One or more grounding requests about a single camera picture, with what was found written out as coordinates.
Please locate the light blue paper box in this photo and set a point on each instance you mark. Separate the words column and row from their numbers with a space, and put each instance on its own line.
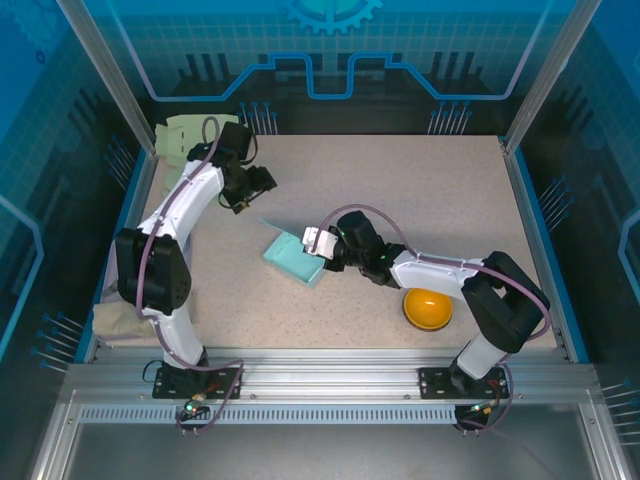
column 290, row 260

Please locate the green paper box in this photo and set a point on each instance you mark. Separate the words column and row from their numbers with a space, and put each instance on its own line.
column 175, row 135

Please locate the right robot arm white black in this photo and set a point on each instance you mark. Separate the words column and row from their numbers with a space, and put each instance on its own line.
column 450, row 272

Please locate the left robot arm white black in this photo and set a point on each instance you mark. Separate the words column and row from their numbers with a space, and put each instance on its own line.
column 165, row 280

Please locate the orange bowl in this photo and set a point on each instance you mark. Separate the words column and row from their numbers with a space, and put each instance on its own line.
column 428, row 310

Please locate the blue table edge strip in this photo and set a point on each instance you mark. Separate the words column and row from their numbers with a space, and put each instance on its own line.
column 542, row 240
column 127, row 200

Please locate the lavender plastic tray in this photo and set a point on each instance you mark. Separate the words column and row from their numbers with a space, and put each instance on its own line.
column 107, row 290

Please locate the beige cloth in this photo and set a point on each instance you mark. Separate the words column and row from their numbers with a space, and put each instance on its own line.
column 120, row 320

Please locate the small connector board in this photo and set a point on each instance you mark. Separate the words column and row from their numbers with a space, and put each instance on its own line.
column 192, row 407
column 480, row 410

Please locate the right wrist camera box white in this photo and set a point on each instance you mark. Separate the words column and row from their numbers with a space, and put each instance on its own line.
column 320, row 242

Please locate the aluminium front rail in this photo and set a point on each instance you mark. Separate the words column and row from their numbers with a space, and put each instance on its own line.
column 325, row 370

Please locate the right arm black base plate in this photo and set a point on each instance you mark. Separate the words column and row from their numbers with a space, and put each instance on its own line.
column 435, row 384

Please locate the aluminium frame post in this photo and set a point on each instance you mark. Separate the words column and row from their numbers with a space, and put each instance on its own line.
column 550, row 75
column 107, row 75

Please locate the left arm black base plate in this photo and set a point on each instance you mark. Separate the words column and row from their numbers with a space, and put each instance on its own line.
column 175, row 385

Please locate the grey metal front frame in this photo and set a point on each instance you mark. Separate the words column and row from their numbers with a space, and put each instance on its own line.
column 325, row 450

